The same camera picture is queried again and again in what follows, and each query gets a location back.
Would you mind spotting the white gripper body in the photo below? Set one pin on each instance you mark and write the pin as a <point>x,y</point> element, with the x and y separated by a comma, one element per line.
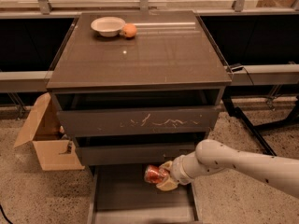
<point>177,171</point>

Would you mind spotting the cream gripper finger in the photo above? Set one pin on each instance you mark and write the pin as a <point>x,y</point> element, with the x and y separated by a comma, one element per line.
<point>167,165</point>
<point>167,184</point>

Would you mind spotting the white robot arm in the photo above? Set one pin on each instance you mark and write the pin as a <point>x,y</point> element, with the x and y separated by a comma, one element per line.
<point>211,156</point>

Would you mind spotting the bottom grey drawer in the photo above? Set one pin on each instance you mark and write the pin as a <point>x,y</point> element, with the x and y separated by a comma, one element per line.
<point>121,196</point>

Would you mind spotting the grey drawer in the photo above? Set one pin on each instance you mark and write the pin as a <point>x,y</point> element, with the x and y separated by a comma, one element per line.
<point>121,196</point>
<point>142,148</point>
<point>138,112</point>

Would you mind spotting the middle grey drawer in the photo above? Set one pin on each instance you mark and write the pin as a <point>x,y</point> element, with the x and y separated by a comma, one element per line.
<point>142,148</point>

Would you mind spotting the dark grey drawer cabinet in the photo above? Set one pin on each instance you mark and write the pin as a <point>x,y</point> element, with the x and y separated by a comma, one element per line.
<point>170,52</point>

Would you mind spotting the top grey drawer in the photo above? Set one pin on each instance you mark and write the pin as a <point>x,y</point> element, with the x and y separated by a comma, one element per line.
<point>138,112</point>

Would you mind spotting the black metal stand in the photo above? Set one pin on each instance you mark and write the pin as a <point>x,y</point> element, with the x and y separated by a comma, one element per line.
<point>256,130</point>

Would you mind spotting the cardboard box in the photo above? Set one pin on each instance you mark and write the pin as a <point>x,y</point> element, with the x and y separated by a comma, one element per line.
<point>42,129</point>

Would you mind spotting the orange fruit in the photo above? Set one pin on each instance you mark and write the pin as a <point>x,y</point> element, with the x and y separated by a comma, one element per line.
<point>129,30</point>

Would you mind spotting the white bowl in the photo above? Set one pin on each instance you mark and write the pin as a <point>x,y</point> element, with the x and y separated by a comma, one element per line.
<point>108,26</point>

